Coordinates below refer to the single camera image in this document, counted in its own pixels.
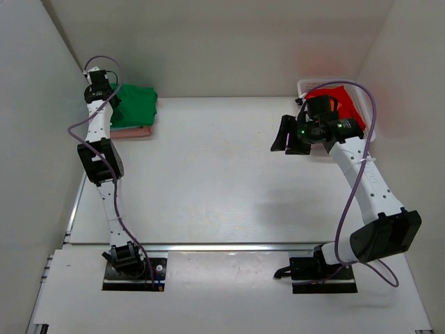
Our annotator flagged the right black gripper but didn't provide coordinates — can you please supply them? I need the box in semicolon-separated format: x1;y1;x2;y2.
271;116;318;156

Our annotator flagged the green t shirt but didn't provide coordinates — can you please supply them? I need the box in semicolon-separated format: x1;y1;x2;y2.
111;83;158;129

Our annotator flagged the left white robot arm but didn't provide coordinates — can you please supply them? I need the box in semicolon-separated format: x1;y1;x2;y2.
77;67;146;280

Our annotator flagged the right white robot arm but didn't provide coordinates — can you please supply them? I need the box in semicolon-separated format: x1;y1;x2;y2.
270;95;421;285

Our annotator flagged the folded teal t shirt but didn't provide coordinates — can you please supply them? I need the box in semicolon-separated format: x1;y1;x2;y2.
111;125;152;132

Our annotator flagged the folded pink t shirt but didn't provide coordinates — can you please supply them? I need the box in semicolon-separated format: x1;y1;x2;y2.
110;130;152;139

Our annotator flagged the red t shirt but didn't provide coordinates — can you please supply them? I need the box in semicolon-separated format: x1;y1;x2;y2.
305;86;366;130

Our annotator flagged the white plastic basket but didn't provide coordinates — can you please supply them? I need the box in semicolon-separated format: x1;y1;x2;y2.
297;78;373;138

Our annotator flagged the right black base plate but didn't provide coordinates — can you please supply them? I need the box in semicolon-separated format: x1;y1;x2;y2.
273;257;358;294

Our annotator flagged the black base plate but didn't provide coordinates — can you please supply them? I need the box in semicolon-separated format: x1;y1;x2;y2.
102;252;168;292
273;257;358;294

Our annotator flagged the aluminium table rail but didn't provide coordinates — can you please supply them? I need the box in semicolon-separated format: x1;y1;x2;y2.
62;239;392;253

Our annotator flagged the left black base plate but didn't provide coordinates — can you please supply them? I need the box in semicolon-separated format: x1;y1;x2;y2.
102;252;168;292

